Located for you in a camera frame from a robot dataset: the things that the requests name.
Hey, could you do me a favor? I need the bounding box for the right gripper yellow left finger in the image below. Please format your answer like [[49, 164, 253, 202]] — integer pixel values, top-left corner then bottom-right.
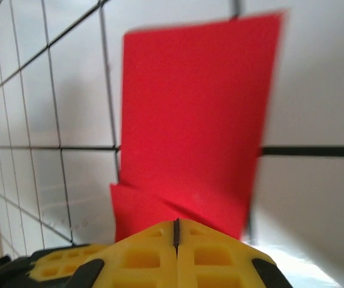
[[65, 220, 178, 288]]

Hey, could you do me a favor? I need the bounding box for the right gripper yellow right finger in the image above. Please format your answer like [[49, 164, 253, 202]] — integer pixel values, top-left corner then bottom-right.
[[176, 220, 289, 288]]

